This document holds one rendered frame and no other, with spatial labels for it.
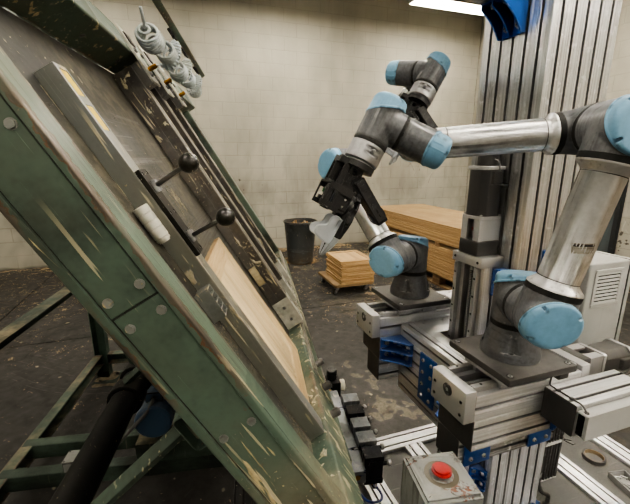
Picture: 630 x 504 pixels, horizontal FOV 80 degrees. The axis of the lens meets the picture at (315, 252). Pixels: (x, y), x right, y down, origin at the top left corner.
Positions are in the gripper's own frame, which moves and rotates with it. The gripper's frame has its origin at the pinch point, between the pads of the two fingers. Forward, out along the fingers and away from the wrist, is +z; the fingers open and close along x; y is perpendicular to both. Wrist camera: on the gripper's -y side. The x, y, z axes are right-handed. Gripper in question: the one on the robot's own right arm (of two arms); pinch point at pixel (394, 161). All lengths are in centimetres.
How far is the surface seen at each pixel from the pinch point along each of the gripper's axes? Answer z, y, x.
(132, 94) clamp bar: 17, 85, -2
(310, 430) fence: 75, -13, 12
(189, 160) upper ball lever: 34, 31, 44
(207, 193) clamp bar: 33, 54, -18
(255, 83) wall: -191, 271, -434
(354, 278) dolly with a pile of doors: 14, -6, -335
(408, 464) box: 67, -34, 22
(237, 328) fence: 60, 12, 26
